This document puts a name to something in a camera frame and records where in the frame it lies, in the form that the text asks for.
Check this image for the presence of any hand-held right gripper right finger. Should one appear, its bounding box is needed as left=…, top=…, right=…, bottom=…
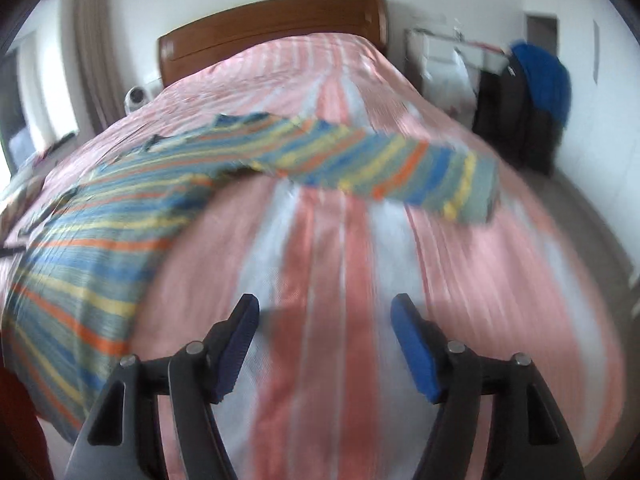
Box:
left=390, top=293, right=587, bottom=480

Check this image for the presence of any blue cloth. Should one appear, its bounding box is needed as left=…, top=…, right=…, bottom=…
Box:
left=510, top=41, right=572, bottom=127

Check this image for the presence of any beige curtain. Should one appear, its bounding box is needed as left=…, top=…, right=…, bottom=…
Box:
left=74, top=0, right=118, bottom=133

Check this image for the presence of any pink striped bed blanket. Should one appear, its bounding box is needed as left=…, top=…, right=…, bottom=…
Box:
left=0, top=31, right=628, bottom=480

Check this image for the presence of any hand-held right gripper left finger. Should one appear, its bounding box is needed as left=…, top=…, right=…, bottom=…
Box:
left=64, top=293, right=261, bottom=480

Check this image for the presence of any black bag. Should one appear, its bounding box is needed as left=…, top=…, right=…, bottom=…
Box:
left=472, top=55, right=561, bottom=176

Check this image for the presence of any brown wooden headboard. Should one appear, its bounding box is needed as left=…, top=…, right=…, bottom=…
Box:
left=158, top=0, right=390, bottom=88

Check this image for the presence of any multicolour striped knit sweater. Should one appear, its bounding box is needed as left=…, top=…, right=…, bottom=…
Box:
left=0, top=112, right=502, bottom=428

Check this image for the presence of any white sheer curtain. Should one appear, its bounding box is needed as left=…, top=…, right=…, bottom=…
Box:
left=27, top=0, right=80, bottom=143

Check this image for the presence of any person's red clothing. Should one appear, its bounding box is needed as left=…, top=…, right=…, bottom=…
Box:
left=0, top=367, right=53, bottom=480

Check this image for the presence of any dark screen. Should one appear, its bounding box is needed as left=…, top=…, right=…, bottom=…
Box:
left=0, top=55, right=31, bottom=141

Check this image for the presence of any white cabinet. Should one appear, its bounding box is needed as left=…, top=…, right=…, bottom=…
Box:
left=404, top=27, right=511, bottom=121

